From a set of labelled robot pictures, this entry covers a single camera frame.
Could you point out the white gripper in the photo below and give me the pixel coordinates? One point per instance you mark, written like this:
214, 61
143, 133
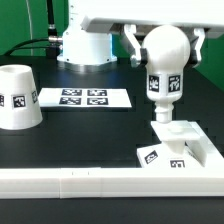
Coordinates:
101, 16

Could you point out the white lamp bulb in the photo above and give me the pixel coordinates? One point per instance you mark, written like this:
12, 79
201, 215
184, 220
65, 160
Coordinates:
168, 51

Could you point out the white lamp base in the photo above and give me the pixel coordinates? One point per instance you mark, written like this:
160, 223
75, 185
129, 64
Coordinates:
172, 151

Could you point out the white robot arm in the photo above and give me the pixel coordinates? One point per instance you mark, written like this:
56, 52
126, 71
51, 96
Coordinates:
82, 50

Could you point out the white lamp shade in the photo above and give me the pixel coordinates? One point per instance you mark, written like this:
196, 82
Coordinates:
19, 106

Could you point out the white marker sheet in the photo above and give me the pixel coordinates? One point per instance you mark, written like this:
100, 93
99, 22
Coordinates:
84, 97

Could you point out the white L-shaped fence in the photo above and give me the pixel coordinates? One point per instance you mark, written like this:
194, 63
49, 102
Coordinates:
207, 180

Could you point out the black cable connector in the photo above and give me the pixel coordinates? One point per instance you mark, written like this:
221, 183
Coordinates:
55, 41

